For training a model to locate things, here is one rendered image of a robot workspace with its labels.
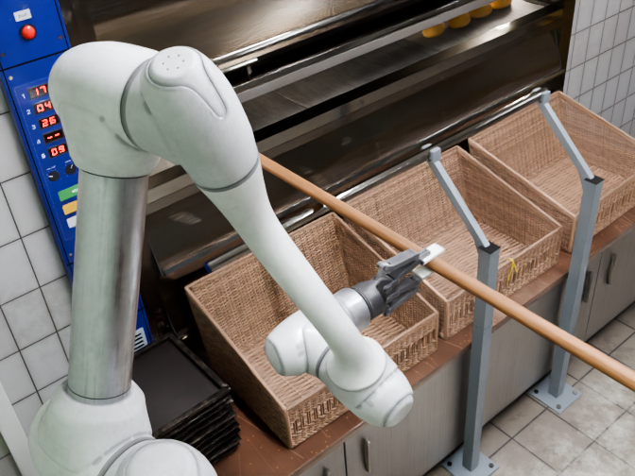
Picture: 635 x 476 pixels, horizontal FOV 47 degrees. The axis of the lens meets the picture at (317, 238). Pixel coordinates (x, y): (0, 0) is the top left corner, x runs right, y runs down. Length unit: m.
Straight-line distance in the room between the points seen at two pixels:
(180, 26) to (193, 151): 0.92
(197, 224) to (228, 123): 1.13
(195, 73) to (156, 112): 0.07
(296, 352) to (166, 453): 0.31
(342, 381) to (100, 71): 0.62
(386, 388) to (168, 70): 0.63
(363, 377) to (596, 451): 1.68
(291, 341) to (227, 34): 0.88
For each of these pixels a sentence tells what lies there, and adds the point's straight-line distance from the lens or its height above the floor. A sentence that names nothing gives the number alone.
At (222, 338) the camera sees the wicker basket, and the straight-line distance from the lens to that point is 2.02.
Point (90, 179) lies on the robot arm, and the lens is 1.09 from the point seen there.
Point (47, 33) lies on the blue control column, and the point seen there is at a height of 1.64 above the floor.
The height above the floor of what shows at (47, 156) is 1.39.
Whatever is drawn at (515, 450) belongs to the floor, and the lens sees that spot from 2.75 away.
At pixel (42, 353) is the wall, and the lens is 2.03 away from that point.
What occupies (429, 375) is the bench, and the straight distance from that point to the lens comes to 2.17.
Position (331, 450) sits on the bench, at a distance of 2.01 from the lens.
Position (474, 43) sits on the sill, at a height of 1.18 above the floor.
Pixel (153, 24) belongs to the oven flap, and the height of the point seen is 1.58.
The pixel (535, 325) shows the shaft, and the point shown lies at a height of 1.20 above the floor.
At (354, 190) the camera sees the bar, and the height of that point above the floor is 1.17.
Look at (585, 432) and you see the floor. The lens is 2.85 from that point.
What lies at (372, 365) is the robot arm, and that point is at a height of 1.27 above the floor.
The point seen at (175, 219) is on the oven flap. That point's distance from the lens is 2.03.
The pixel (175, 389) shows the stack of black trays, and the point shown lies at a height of 0.80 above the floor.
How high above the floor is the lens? 2.15
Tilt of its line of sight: 36 degrees down
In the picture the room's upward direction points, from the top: 5 degrees counter-clockwise
